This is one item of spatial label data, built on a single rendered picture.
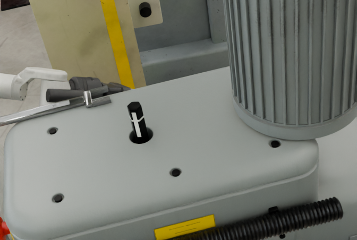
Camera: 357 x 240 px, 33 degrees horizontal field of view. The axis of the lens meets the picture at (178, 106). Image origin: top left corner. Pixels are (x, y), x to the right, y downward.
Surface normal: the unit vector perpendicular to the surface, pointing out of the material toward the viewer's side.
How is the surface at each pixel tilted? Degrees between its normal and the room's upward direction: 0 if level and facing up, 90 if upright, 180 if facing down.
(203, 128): 0
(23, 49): 0
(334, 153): 0
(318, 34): 90
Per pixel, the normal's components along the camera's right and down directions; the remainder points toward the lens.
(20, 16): -0.13, -0.74
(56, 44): 0.21, 0.63
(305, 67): -0.04, 0.66
